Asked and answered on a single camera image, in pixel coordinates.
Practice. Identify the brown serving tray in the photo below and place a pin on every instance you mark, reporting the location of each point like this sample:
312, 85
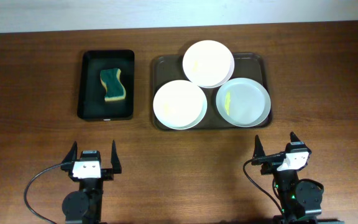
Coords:
169, 67

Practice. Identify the pink-white plate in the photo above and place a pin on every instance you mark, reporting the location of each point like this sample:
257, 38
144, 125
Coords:
208, 64

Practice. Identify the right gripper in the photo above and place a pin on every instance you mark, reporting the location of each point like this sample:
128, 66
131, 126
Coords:
271, 163

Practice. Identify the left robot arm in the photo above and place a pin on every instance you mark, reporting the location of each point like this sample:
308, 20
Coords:
84, 206

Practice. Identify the black rectangular sponge tray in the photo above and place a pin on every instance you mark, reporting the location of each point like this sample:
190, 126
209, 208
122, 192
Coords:
91, 103

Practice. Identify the green and yellow sponge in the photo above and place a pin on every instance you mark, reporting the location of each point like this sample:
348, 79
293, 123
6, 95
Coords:
110, 80

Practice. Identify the white plate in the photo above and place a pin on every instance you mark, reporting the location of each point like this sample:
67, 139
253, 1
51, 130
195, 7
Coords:
180, 104

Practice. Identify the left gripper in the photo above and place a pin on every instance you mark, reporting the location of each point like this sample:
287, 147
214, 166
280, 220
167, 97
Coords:
116, 162

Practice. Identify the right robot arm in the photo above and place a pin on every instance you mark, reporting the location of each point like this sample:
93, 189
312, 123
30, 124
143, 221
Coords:
298, 200

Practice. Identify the pale blue plate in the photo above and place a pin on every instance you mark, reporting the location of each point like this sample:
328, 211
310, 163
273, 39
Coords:
243, 102

